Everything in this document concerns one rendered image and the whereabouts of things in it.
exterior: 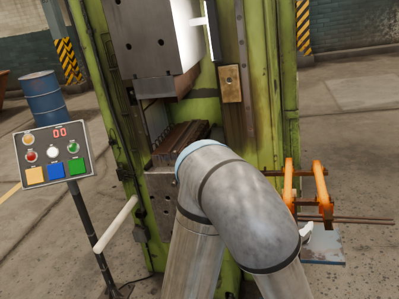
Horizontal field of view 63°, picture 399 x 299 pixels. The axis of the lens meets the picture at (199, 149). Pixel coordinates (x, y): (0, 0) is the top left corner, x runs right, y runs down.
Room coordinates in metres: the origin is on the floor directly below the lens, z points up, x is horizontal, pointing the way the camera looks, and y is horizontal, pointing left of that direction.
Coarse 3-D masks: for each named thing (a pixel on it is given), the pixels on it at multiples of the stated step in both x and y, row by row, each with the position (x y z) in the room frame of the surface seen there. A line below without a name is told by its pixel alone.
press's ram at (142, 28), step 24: (120, 0) 1.48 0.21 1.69; (144, 0) 1.44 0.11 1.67; (168, 0) 1.41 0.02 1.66; (192, 0) 1.69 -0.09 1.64; (120, 24) 1.48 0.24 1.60; (144, 24) 1.45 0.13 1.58; (168, 24) 1.41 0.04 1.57; (192, 24) 1.58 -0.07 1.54; (120, 48) 1.49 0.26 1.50; (144, 48) 1.46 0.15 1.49; (168, 48) 1.42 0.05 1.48; (192, 48) 1.57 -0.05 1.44; (120, 72) 1.50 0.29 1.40; (144, 72) 1.46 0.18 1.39; (168, 72) 1.45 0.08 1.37
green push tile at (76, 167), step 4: (72, 160) 1.45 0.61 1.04; (76, 160) 1.45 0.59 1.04; (80, 160) 1.45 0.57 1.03; (68, 164) 1.44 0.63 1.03; (72, 164) 1.44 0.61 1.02; (76, 164) 1.44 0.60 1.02; (80, 164) 1.44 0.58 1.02; (84, 164) 1.45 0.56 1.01; (72, 168) 1.43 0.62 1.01; (76, 168) 1.43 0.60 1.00; (80, 168) 1.43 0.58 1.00; (84, 168) 1.43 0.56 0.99; (72, 172) 1.43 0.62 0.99; (76, 172) 1.43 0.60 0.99; (80, 172) 1.42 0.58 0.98; (84, 172) 1.42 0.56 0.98
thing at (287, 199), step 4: (288, 160) 1.26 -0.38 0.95; (288, 164) 1.22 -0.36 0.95; (288, 168) 1.19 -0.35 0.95; (288, 172) 1.16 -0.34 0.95; (284, 176) 1.13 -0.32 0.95; (288, 176) 1.13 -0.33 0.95; (284, 180) 1.10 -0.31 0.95; (288, 180) 1.10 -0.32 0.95; (284, 184) 1.08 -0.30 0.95; (288, 184) 1.07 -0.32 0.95; (284, 188) 1.05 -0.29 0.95; (288, 188) 1.05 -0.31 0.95; (284, 192) 1.02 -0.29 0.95; (288, 192) 1.02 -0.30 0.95; (284, 196) 1.00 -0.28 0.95; (288, 196) 0.99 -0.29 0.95; (284, 200) 0.98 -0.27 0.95; (288, 200) 0.97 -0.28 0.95; (288, 204) 0.94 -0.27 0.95; (292, 204) 0.94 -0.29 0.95; (292, 208) 0.93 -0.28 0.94; (292, 212) 0.93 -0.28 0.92
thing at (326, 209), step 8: (320, 168) 1.14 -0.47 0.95; (320, 176) 1.09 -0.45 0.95; (320, 184) 1.04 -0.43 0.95; (320, 192) 0.98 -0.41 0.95; (320, 200) 0.94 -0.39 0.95; (328, 200) 0.93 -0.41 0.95; (320, 208) 0.90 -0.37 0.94; (328, 208) 0.87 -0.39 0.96; (328, 216) 0.84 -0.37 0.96; (328, 224) 0.82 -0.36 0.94
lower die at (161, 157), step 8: (200, 120) 1.82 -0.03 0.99; (176, 128) 1.80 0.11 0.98; (184, 128) 1.75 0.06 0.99; (192, 128) 1.70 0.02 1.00; (200, 128) 1.70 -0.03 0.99; (208, 128) 1.79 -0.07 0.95; (168, 136) 1.69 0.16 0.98; (176, 136) 1.64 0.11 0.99; (200, 136) 1.63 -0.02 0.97; (160, 144) 1.60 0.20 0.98; (168, 144) 1.56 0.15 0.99; (184, 144) 1.52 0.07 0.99; (160, 152) 1.47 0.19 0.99; (168, 152) 1.45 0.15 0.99; (176, 152) 1.44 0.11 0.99; (152, 160) 1.49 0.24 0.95; (160, 160) 1.47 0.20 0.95; (168, 160) 1.46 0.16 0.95
